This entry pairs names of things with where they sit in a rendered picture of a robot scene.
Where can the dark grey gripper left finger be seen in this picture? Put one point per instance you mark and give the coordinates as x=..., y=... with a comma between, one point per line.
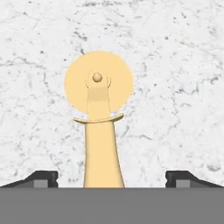
x=43, y=176

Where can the yellow pizza cutter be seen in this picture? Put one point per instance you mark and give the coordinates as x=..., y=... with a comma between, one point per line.
x=100, y=145

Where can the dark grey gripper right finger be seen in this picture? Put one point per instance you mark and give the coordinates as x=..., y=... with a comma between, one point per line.
x=179, y=176

